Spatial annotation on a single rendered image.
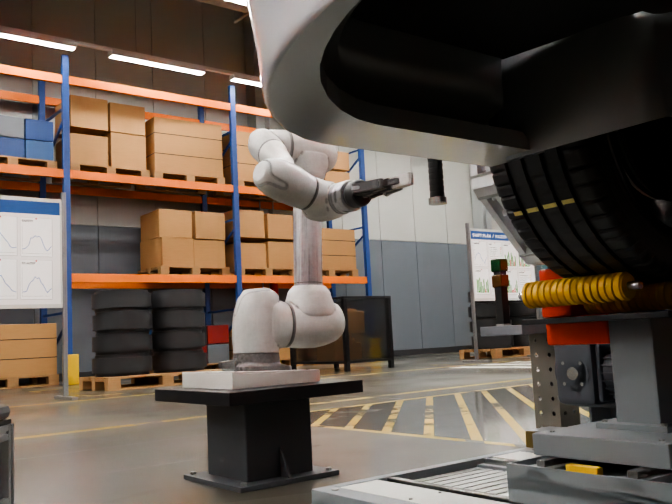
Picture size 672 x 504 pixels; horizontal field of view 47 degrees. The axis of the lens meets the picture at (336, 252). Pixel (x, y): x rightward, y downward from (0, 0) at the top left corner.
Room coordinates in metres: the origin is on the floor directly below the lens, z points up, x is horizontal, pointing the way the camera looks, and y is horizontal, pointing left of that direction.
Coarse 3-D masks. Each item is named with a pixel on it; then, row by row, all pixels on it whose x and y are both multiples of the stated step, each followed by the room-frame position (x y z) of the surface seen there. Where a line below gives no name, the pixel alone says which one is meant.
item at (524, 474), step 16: (512, 464) 1.59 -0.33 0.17; (528, 464) 1.64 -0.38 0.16; (544, 464) 1.54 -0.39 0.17; (560, 464) 1.56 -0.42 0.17; (576, 464) 1.48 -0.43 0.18; (592, 464) 1.60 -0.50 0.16; (608, 464) 1.64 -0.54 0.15; (512, 480) 1.59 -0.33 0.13; (528, 480) 1.56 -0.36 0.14; (544, 480) 1.53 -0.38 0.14; (560, 480) 1.50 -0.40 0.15; (576, 480) 1.47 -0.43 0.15; (592, 480) 1.44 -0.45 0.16; (608, 480) 1.42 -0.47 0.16; (624, 480) 1.39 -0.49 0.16; (640, 480) 1.37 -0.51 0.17; (656, 480) 1.38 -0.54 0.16; (512, 496) 1.60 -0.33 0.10; (528, 496) 1.56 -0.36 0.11; (544, 496) 1.53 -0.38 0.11; (560, 496) 1.50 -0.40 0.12; (576, 496) 1.47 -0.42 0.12; (592, 496) 1.45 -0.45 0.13; (608, 496) 1.42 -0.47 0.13; (624, 496) 1.39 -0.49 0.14; (640, 496) 1.37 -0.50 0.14; (656, 496) 1.34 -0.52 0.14
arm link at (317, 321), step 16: (304, 144) 2.61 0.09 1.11; (320, 144) 2.64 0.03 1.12; (304, 160) 2.62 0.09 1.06; (320, 160) 2.64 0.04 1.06; (336, 160) 2.70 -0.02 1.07; (320, 176) 2.65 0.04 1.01; (304, 224) 2.63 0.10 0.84; (320, 224) 2.66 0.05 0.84; (304, 240) 2.63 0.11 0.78; (320, 240) 2.66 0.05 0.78; (304, 256) 2.63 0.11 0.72; (320, 256) 2.66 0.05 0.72; (304, 272) 2.63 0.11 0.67; (320, 272) 2.65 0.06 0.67; (304, 288) 2.61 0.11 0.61; (320, 288) 2.62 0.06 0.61; (288, 304) 2.59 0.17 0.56; (304, 304) 2.59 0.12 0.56; (320, 304) 2.61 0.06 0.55; (336, 304) 2.69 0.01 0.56; (304, 320) 2.57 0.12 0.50; (320, 320) 2.60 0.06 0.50; (336, 320) 2.63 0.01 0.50; (304, 336) 2.58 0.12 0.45; (320, 336) 2.61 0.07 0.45; (336, 336) 2.66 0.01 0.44
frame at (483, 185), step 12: (480, 168) 1.60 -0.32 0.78; (480, 180) 1.59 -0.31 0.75; (492, 180) 1.56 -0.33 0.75; (480, 192) 1.60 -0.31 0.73; (492, 192) 1.58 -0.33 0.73; (492, 204) 1.62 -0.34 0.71; (492, 216) 1.64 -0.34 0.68; (504, 216) 1.64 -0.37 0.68; (504, 228) 1.65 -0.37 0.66; (516, 240) 1.66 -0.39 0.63; (528, 252) 1.67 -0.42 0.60; (528, 264) 1.70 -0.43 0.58; (540, 264) 1.71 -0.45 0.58
